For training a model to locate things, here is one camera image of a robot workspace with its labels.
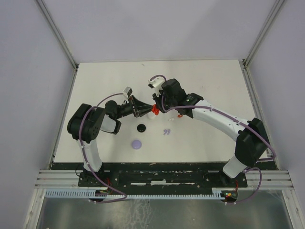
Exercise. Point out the right aluminium frame post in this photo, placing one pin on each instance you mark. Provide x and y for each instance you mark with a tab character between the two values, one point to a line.
268	23

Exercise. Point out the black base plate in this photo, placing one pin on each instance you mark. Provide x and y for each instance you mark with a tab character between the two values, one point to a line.
194	178

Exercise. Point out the white earbud charging case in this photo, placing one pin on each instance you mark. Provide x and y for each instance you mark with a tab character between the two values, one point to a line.
151	115

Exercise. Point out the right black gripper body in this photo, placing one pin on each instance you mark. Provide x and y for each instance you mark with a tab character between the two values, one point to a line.
168	102

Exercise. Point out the aluminium frame rail front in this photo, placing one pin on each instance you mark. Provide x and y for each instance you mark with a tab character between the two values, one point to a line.
271	180

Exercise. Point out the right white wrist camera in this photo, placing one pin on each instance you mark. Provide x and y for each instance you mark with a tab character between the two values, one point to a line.
156	83

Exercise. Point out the aluminium frame post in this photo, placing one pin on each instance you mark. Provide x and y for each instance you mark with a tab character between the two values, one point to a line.
56	32
268	23

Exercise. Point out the left aluminium frame post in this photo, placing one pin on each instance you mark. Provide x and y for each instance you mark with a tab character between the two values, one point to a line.
56	32

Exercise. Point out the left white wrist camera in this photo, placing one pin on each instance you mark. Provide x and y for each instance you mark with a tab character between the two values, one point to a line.
127	92

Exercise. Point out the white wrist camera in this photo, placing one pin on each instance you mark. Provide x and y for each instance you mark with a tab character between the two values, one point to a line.
156	83
127	92

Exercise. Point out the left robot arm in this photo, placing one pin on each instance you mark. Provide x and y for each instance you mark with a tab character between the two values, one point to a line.
87	122

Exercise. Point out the right circuit board with leds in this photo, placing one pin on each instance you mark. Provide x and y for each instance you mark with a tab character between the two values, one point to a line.
230	196

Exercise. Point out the purple earbud charging case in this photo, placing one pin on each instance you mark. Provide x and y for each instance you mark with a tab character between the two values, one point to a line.
136	144

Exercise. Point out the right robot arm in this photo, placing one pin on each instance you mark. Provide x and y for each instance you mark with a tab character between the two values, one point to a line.
250	137

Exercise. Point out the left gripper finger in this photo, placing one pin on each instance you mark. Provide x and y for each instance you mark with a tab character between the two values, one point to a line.
144	105
142	112

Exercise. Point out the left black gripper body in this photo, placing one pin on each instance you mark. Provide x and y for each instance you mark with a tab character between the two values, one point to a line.
131	101

